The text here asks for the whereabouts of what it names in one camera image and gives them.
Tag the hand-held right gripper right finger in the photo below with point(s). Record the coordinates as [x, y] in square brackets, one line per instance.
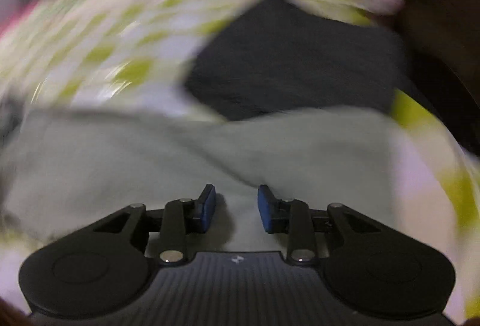
[265, 209]

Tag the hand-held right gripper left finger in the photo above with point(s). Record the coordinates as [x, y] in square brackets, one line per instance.
[207, 209]

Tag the light green pants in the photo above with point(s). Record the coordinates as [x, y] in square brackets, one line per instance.
[131, 161]

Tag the dark cloth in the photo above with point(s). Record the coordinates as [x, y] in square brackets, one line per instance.
[292, 59]

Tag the green white checkered sheet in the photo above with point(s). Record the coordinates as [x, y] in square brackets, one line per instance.
[123, 29]

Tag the dark brown headboard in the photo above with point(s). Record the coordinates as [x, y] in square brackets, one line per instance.
[442, 10]

